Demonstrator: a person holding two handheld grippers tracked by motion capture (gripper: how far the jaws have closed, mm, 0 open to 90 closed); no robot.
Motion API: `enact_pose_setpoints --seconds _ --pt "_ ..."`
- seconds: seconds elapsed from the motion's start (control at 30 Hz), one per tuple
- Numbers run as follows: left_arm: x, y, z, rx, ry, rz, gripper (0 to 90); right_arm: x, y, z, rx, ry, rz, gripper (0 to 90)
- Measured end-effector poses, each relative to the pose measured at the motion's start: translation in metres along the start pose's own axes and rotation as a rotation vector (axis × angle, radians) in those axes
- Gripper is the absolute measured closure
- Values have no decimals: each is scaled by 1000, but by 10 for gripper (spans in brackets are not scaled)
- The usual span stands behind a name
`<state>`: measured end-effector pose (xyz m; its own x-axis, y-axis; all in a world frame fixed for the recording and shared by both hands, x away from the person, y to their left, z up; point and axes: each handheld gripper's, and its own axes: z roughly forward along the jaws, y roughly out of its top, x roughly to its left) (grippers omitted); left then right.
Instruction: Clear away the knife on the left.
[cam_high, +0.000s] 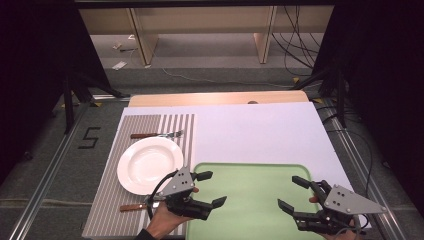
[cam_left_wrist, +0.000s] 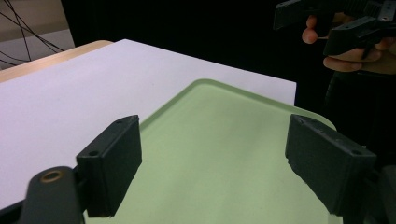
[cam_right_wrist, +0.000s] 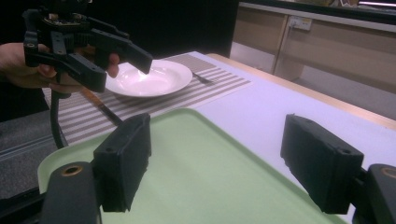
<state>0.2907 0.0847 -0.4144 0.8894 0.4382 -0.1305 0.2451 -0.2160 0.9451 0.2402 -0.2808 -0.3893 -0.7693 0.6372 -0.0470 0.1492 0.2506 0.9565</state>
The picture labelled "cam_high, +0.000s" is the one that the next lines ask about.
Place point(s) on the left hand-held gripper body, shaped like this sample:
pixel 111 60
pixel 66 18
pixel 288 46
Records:
pixel 178 185

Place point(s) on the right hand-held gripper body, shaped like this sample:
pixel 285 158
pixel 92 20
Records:
pixel 348 201

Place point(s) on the person's right hand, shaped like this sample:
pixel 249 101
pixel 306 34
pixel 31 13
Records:
pixel 340 236

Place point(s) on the person's left hand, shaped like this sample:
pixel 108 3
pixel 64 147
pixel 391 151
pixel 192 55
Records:
pixel 166 220

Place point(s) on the green plastic tray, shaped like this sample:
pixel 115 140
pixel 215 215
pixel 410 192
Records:
pixel 253 196

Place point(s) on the white round plate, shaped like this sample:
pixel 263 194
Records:
pixel 148 165

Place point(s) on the white board sheet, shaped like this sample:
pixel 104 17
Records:
pixel 253 133

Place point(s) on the grey striped placemat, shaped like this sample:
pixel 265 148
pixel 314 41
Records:
pixel 110 200

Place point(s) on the light wooden table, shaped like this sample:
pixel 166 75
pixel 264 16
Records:
pixel 216 98

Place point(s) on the black metal stand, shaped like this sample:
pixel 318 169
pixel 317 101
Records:
pixel 71 96
pixel 333 86

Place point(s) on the white paper scrap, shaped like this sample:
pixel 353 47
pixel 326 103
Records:
pixel 119 65

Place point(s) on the aluminium floor rail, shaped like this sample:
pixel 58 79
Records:
pixel 43 180
pixel 363 166

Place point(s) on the wooden desk frame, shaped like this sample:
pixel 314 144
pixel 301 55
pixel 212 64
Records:
pixel 200 20

